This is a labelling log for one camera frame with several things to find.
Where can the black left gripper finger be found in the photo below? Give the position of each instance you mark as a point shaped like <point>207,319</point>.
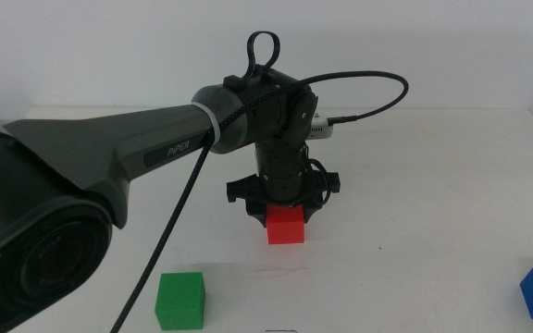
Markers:
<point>257,213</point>
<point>310,212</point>

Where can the red cube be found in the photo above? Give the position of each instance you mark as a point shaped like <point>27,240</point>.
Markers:
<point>285,229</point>

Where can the green cube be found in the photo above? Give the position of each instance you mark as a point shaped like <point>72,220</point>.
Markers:
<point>179,303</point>

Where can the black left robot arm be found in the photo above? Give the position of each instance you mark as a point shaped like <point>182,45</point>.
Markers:
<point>86,139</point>

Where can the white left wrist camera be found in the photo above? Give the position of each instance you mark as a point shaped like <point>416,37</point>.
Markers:
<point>319,127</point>

